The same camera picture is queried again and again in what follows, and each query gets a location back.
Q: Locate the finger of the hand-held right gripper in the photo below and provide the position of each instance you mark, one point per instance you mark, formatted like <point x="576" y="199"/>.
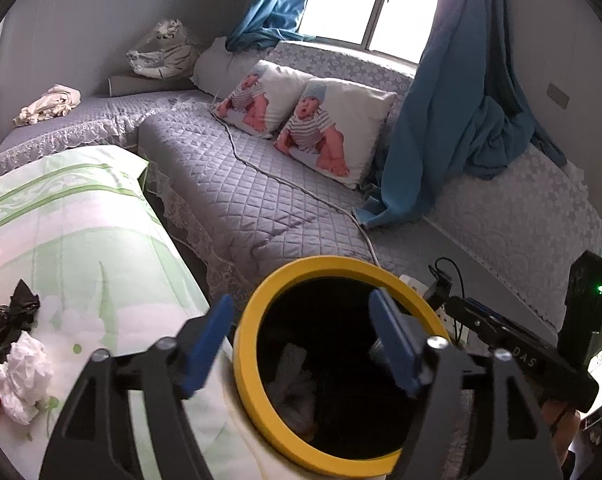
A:
<point x="481" y="317"/>

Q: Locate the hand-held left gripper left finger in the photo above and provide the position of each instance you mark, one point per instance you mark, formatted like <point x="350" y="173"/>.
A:
<point x="206" y="345"/>

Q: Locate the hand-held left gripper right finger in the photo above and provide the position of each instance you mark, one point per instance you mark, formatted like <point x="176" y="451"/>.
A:
<point x="393" y="345"/>

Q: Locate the yellow rimmed trash bin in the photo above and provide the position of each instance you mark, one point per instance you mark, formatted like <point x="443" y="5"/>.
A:
<point x="331" y="262"/>

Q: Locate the white tissue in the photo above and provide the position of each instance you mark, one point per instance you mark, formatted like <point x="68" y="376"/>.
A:
<point x="23" y="380"/>

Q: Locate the torn black plastic piece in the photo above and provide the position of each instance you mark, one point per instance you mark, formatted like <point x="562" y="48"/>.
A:
<point x="6" y="325"/>

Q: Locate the person's right hand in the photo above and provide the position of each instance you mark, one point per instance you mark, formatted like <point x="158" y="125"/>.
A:
<point x="561" y="440"/>

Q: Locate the white power strip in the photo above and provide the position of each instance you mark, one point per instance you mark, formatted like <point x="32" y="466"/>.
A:
<point x="413" y="284"/>

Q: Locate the grey quilted sofa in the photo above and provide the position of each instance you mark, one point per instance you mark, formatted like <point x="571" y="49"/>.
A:
<point x="261" y="200"/>

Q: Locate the green floral bedsheet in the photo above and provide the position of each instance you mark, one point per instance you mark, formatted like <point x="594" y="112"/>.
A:
<point x="81" y="220"/>

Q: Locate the long blue curtain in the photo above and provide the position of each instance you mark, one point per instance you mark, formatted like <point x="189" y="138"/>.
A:
<point x="446" y="110"/>

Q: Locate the baby print pillow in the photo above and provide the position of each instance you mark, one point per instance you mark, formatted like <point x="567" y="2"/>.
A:
<point x="331" y="130"/>
<point x="261" y="100"/>

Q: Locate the grey bolster cushion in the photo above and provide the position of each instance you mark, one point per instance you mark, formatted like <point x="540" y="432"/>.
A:
<point x="141" y="85"/>

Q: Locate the plain white pillow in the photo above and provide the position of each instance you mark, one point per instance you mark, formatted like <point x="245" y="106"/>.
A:
<point x="216" y="65"/>

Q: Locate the crumpled cream cloth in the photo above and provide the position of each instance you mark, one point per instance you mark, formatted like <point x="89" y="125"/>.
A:
<point x="48" y="105"/>

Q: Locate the white tiger plush toy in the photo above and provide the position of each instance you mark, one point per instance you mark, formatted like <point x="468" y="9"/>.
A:
<point x="163" y="52"/>

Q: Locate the window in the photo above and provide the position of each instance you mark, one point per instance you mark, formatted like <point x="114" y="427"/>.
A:
<point x="351" y="0"/>

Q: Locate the short blue curtain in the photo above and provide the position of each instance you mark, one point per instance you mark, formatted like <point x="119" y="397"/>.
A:
<point x="276" y="5"/>

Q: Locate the wall switch plate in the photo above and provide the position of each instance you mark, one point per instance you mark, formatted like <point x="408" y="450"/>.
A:
<point x="557" y="95"/>

